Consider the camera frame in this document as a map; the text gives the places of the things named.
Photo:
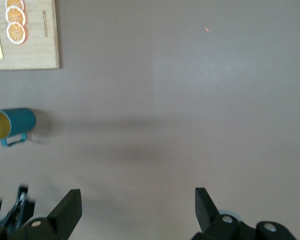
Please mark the orange slice toy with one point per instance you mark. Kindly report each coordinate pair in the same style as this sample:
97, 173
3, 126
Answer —
15, 33

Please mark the tiny orange speck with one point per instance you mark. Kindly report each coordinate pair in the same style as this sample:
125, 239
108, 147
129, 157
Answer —
206, 29

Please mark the bamboo cutting board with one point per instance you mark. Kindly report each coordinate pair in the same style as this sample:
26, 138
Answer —
40, 52

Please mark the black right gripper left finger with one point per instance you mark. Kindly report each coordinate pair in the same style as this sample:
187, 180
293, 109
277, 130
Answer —
62, 220

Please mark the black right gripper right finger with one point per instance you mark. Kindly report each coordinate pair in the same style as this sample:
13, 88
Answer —
222, 230

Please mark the teal cup with yellow inside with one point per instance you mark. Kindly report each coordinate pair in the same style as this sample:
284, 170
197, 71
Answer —
20, 122

